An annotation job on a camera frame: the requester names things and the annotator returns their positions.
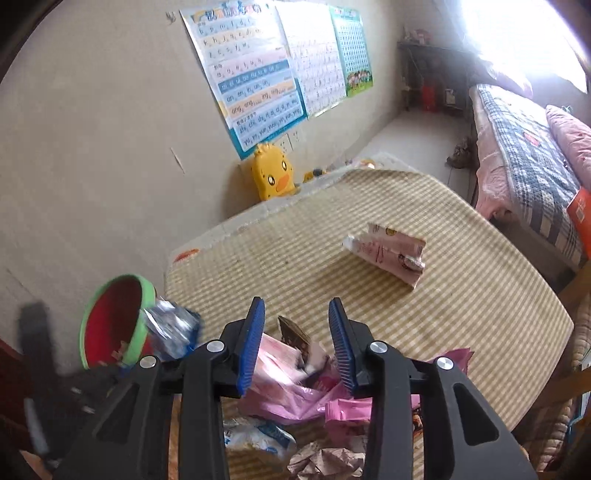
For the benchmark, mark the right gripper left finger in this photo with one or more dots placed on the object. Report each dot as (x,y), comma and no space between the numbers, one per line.
(128,437)

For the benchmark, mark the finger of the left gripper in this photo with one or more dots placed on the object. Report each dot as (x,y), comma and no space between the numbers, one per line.
(59,406)

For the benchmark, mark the silver foil wrapper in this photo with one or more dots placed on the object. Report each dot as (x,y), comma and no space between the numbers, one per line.
(173,330)

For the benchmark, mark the blue white snack bag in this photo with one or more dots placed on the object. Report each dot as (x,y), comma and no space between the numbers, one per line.
(263,437)

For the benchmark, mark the brown paper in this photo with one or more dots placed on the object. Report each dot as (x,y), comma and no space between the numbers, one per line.
(317,461)

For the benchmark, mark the pink foil wrapper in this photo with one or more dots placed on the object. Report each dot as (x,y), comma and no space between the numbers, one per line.
(289,389)

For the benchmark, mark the dark brown snack box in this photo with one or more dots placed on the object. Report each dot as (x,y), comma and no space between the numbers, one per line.
(293,335)

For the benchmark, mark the white pink paper bag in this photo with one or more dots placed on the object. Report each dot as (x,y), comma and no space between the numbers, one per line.
(390,250)

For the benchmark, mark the red green-rimmed trash bin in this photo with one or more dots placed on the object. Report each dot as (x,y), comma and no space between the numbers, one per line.
(112,330)

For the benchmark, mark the wooden chair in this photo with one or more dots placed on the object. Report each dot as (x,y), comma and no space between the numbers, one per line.
(553,415)

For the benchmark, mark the yellow checked tablecloth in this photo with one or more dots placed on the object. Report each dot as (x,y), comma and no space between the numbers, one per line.
(478,291)

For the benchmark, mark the orange box on bed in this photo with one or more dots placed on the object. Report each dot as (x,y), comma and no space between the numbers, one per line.
(579,211)

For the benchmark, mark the bed with plaid blanket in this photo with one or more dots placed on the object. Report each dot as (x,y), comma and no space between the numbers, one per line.
(523,175)

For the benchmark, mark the shoes on floor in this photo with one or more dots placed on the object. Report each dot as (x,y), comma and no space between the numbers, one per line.
(463,155)

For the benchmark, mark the yellow duck potty seat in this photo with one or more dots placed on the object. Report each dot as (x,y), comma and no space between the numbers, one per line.
(272,172)

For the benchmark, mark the pink quilt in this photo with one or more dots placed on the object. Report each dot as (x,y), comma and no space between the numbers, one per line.
(574,139)

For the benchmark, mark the red container on floor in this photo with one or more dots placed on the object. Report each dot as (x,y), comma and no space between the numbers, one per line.
(429,98)

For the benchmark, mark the dark metal shelf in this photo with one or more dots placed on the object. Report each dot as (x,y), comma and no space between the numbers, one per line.
(447,69)

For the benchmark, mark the green number wall poster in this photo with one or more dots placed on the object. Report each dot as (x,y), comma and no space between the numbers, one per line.
(353,50)

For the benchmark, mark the blue pinyin wall poster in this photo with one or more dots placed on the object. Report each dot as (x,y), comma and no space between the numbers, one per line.
(241,48)

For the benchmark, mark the white chart wall poster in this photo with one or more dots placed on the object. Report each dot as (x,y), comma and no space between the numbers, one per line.
(313,47)

